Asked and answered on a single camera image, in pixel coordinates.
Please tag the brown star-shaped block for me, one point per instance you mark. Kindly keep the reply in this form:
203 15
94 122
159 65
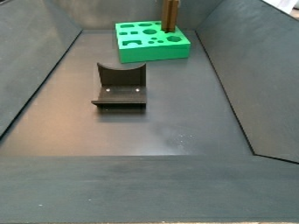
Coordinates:
170 15

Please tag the green shape sorter board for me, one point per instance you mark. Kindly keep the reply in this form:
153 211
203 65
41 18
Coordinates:
143 42

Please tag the black curved holder bracket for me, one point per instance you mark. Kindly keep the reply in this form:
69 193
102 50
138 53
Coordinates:
122 86

